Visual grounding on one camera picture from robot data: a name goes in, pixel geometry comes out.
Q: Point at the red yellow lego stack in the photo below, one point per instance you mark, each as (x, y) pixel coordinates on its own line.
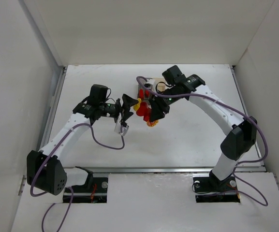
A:
(153, 123)
(142, 110)

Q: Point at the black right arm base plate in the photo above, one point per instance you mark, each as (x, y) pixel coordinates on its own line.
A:
(207, 191)

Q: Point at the clear tan plastic container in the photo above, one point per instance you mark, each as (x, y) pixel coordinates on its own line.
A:
(159, 84)

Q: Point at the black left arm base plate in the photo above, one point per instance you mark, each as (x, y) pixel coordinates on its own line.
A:
(96, 192)

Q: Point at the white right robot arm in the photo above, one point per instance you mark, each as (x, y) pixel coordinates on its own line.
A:
(240, 133)

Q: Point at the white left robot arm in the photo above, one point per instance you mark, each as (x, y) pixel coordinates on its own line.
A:
(45, 172)

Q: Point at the smoky grey plastic container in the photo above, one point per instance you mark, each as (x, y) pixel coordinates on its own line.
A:
(145, 99)

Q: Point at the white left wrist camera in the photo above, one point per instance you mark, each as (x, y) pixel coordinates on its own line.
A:
(121, 127)

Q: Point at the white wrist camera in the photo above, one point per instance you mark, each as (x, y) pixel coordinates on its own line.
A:
(149, 83)
(121, 127)

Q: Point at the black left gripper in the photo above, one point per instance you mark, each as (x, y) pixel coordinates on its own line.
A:
(121, 110)

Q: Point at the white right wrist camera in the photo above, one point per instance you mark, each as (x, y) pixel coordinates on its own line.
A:
(149, 83)

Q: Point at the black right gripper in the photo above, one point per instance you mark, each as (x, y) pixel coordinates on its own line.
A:
(160, 104)

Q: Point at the aluminium frame rail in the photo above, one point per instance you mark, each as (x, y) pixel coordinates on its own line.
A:
(154, 170)

